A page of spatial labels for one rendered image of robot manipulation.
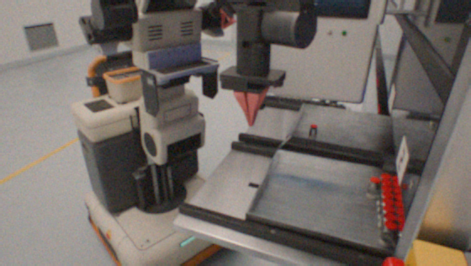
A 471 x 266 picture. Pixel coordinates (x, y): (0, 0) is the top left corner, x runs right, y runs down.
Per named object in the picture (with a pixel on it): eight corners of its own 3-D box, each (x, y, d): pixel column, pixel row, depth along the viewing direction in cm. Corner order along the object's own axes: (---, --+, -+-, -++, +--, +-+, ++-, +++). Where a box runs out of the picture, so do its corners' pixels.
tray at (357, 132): (406, 128, 98) (409, 119, 97) (415, 171, 77) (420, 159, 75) (302, 112, 110) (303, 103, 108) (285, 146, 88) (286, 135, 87)
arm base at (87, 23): (116, 15, 97) (76, 19, 90) (122, 0, 90) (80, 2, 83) (126, 39, 97) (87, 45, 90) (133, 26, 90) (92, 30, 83)
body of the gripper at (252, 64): (276, 92, 48) (278, 44, 45) (218, 84, 52) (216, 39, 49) (286, 81, 54) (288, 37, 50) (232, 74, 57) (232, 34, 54)
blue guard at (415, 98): (379, 29, 206) (385, 0, 197) (410, 217, 46) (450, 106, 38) (378, 29, 206) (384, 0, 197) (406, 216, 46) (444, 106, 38)
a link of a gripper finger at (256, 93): (257, 135, 53) (259, 82, 48) (219, 128, 55) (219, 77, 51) (269, 119, 58) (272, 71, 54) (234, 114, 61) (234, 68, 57)
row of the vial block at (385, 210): (386, 190, 70) (390, 174, 68) (391, 249, 55) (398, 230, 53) (375, 188, 70) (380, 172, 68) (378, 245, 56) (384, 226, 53)
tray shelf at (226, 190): (403, 127, 103) (404, 122, 103) (444, 319, 46) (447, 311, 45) (268, 106, 119) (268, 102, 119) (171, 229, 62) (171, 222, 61)
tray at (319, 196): (418, 188, 71) (422, 176, 69) (441, 281, 49) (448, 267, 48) (277, 160, 82) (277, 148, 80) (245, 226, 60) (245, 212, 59)
